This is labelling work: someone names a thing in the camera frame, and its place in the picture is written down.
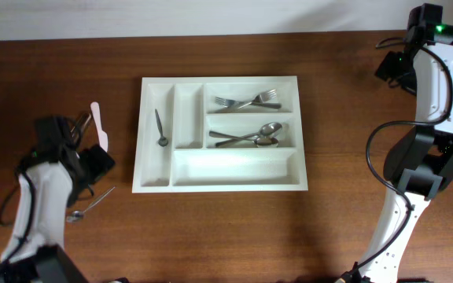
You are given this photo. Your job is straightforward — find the pink plastic knife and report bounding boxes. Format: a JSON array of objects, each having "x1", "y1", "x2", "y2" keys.
[{"x1": 90, "y1": 101, "x2": 109, "y2": 152}]

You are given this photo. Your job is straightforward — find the metal tongs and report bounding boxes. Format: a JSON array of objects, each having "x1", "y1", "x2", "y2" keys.
[{"x1": 70, "y1": 112, "x2": 92, "y2": 145}]

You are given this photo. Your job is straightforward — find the small metal teaspoon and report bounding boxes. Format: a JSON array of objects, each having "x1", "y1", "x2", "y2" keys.
[
  {"x1": 65, "y1": 186, "x2": 116, "y2": 223},
  {"x1": 154, "y1": 108, "x2": 169, "y2": 147}
]

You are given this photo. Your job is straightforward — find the metal fork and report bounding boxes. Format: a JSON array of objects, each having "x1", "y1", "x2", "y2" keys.
[
  {"x1": 234, "y1": 90, "x2": 281, "y2": 109},
  {"x1": 214, "y1": 97, "x2": 282, "y2": 109}
]

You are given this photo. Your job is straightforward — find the metal spoon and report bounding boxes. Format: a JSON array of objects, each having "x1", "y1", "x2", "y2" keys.
[
  {"x1": 208, "y1": 130, "x2": 279, "y2": 148},
  {"x1": 209, "y1": 122, "x2": 283, "y2": 148}
]

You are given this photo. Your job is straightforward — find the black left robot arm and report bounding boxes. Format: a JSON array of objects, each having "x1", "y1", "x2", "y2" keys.
[{"x1": 0, "y1": 116, "x2": 115, "y2": 282}]

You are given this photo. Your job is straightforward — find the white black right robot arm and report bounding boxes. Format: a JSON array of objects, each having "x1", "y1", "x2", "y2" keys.
[{"x1": 338, "y1": 3, "x2": 453, "y2": 282}]

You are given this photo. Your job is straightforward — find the white cutlery tray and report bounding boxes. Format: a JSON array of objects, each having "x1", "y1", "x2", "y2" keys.
[{"x1": 132, "y1": 76, "x2": 308, "y2": 193}]

